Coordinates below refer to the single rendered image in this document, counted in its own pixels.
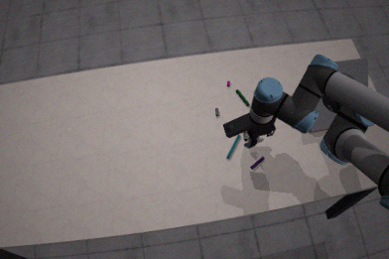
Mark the dark green rod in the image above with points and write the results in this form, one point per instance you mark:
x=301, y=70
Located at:
x=242, y=97

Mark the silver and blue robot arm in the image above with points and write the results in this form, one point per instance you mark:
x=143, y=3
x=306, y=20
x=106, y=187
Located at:
x=344, y=139

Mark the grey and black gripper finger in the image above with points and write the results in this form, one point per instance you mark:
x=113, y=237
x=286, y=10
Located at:
x=254, y=141
x=245, y=136

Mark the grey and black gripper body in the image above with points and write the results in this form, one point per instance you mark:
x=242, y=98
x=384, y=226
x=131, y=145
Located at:
x=254, y=132

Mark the purple rod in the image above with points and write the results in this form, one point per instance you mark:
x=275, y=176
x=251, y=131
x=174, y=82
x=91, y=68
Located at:
x=257, y=163

